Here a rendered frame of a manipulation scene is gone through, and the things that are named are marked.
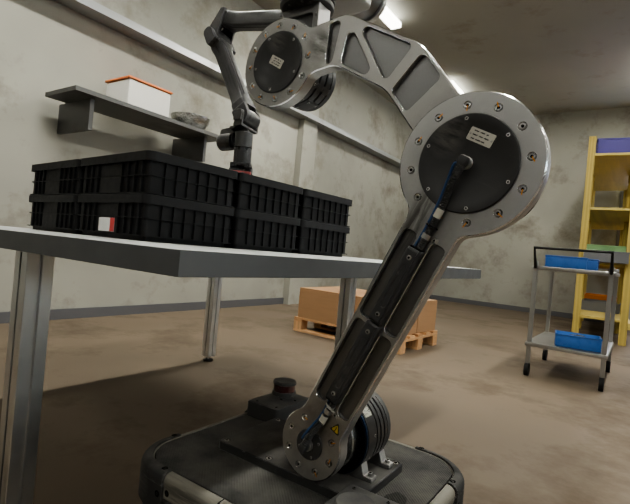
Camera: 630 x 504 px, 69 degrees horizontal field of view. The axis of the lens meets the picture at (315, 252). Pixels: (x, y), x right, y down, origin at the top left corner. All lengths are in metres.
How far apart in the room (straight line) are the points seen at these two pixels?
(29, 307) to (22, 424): 0.26
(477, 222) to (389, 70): 0.36
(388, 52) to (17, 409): 1.10
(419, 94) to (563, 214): 7.82
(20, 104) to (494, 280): 7.37
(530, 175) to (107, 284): 3.86
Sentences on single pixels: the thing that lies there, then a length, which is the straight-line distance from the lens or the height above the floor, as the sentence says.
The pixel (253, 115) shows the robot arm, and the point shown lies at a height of 1.13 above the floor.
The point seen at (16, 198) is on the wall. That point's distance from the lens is 3.95.
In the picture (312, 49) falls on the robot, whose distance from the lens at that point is 1.08.
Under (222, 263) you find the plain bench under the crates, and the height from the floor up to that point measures 0.68.
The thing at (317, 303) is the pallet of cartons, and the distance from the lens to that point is 3.95.
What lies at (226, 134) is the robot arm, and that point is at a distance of 1.59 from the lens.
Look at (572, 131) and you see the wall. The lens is 8.93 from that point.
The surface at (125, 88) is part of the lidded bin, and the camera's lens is 3.94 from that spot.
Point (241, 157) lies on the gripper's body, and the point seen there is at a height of 0.99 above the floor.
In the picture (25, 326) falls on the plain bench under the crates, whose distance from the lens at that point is 1.22.
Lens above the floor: 0.72
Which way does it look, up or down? level
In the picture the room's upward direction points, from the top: 5 degrees clockwise
